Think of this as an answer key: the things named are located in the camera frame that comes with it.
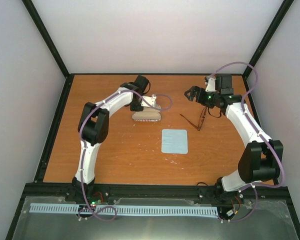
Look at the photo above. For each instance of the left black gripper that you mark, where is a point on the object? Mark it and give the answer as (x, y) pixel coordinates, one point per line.
(133, 108)

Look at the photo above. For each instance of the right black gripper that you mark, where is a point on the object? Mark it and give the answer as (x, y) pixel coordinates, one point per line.
(194, 89)

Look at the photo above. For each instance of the american flag glasses case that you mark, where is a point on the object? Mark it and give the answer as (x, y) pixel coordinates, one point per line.
(148, 114)

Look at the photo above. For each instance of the brown sunglasses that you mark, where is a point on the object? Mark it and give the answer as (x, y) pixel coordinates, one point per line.
(200, 121)

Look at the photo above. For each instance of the light blue square mat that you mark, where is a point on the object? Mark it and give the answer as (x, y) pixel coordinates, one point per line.
(174, 141)

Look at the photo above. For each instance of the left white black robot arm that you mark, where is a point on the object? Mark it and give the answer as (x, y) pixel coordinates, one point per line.
(93, 128)

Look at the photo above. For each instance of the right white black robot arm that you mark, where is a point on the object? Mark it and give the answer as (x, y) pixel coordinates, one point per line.
(261, 160)

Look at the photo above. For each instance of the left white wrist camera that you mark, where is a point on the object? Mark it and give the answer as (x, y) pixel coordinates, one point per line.
(149, 101)

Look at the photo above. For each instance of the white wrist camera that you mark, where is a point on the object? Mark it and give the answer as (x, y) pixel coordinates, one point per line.
(210, 83)
(149, 101)

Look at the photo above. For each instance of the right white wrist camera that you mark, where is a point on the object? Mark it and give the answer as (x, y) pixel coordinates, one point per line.
(210, 83)

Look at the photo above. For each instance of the black aluminium frame rail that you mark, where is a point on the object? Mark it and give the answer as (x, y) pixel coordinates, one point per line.
(110, 192)

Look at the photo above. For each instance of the light blue slotted cable duct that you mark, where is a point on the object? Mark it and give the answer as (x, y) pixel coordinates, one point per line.
(127, 210)

